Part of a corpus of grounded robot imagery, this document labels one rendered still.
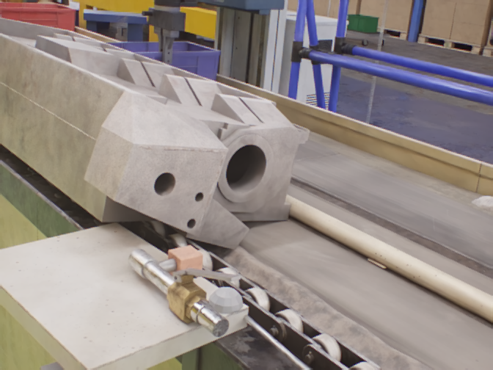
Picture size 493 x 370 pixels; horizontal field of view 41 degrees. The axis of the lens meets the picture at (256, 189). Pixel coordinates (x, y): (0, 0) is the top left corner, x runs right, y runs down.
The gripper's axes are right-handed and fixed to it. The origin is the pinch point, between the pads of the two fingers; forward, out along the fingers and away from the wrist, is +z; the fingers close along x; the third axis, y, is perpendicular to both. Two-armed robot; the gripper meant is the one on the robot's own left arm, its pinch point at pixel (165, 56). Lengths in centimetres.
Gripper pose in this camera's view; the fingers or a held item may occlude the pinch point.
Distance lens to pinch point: 199.3
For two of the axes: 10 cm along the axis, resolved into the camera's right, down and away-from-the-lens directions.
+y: -7.8, 1.5, -6.1
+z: -0.9, 9.4, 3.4
